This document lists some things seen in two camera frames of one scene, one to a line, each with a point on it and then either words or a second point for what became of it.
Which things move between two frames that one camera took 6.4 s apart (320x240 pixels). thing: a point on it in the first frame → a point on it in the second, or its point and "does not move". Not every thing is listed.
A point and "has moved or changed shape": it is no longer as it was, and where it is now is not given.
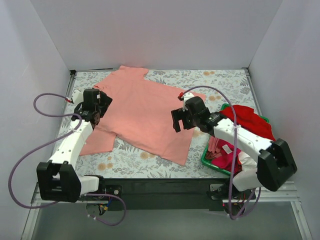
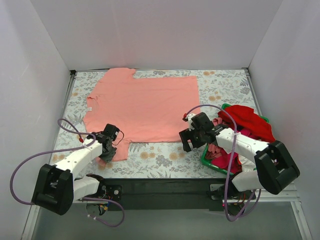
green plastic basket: [205, 152] does not move
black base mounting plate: [165, 194] does not move
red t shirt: [247, 120] does not move
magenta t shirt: [225, 161] does not move
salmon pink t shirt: [140, 112] has moved or changed shape
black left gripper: [105, 102] → [109, 152]
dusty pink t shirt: [213, 151] does not move
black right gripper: [180, 119] → [191, 137]
